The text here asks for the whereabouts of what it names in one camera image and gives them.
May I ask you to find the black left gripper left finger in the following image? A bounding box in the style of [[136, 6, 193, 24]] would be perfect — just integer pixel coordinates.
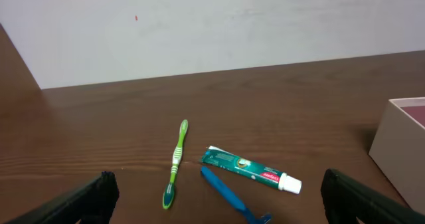
[[8, 171, 120, 224]]

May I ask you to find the green white toothbrush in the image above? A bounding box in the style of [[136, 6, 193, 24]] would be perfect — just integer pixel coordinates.
[[162, 120, 189, 209]]

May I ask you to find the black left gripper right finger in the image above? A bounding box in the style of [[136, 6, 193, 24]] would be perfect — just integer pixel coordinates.
[[321, 169, 424, 224]]

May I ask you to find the white box with red lining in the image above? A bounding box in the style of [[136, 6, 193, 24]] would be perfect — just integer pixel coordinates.
[[369, 97, 424, 214]]

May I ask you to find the blue disposable razor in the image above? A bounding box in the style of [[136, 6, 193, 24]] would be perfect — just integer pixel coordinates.
[[201, 166, 272, 224]]

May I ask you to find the green Colgate toothpaste tube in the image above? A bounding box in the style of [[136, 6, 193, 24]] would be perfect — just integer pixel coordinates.
[[201, 146, 302, 194]]

